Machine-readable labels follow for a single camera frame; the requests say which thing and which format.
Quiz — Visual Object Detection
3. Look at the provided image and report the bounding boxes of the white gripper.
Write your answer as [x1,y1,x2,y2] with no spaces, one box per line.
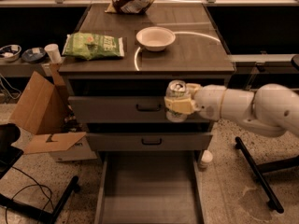
[164,83,226,120]

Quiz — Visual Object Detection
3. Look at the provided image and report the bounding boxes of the silver 7up can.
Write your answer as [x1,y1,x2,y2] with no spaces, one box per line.
[165,80,188,122]

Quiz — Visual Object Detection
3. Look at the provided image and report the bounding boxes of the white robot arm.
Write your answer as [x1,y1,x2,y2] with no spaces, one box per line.
[164,80,299,137]

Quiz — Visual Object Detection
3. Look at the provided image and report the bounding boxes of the grey middle drawer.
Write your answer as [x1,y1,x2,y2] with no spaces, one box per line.
[87,133,212,151]

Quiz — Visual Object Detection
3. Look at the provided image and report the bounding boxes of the grey drawer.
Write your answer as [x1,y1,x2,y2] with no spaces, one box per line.
[68,96,168,123]
[87,133,212,151]
[94,151,205,224]

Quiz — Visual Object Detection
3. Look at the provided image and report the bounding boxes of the grey drawer cabinet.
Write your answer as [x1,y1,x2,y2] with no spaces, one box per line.
[58,2,236,161]

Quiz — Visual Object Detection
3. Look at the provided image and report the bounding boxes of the grey bottom drawer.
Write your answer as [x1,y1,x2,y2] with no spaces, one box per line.
[94,151,205,224]

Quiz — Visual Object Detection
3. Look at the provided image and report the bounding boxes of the grey top drawer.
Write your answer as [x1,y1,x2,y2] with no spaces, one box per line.
[68,96,168,123]

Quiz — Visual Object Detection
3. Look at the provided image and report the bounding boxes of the white bottle on floor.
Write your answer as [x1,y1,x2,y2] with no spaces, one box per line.
[199,150,213,169]

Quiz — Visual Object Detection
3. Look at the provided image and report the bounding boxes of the black stand leg right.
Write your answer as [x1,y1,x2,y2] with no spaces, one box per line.
[235,137,299,214]

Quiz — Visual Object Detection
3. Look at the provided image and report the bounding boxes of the black stand leg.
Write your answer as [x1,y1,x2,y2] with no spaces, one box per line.
[0,175,81,224]
[235,137,299,214]

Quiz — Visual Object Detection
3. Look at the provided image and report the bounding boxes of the green chip bag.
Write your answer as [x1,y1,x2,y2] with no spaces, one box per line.
[63,32,124,61]

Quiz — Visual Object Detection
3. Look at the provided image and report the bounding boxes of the open cardboard box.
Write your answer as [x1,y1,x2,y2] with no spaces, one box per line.
[9,72,96,161]

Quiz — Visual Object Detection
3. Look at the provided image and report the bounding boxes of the white paper cup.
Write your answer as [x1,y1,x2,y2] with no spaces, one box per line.
[44,44,62,63]

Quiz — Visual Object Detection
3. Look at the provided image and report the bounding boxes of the blue bowl on shelf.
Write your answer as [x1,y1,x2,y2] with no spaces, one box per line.
[21,47,46,63]

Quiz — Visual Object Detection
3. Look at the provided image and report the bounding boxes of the low grey shelf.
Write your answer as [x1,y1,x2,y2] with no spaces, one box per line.
[0,58,52,77]

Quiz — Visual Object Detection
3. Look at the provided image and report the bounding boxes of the black chair seat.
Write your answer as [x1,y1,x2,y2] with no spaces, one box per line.
[0,123,23,179]

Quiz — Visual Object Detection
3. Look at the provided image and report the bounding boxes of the blue white bowl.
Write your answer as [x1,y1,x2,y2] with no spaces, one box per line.
[0,45,21,62]

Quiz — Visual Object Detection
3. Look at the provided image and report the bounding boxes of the black stand leg left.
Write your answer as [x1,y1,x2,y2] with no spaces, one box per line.
[0,175,81,224]

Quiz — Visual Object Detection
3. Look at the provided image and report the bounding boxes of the black cable on floor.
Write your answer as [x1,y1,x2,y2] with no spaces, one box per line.
[4,165,55,224]

